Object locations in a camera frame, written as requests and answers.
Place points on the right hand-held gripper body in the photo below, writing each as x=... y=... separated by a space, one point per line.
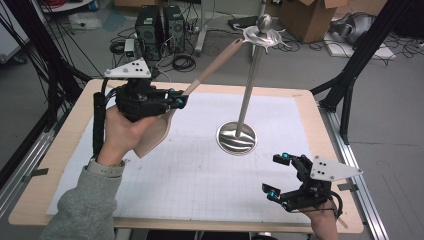
x=316 y=186

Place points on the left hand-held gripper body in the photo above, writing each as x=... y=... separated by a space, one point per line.
x=140 y=100

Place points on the beige spatula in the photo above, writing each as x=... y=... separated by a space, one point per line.
x=213 y=66

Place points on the silver metal utensil stand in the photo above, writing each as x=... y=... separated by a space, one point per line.
x=248 y=93

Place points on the person's right hand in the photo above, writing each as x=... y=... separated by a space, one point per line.
x=325 y=223

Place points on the person's left hand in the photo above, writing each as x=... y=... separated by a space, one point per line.
x=120 y=140

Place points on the small grey box device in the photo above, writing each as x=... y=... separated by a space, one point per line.
x=129 y=46

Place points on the grey metal stand leg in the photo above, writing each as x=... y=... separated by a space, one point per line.
x=200 y=36

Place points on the black computer tower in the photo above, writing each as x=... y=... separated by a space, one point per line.
x=149 y=31
x=174 y=28

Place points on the white grid mat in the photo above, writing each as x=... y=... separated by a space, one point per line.
x=200 y=173

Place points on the round white table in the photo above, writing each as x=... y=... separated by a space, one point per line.
x=66 y=5

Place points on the large cardboard box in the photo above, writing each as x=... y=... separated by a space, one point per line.
x=310 y=20

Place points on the grey bag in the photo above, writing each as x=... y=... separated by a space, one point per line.
x=353 y=28

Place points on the aluminium rail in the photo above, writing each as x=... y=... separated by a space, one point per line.
x=353 y=173
x=23 y=166

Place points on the black metal frame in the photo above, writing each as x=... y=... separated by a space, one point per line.
x=53 y=66
x=360 y=63

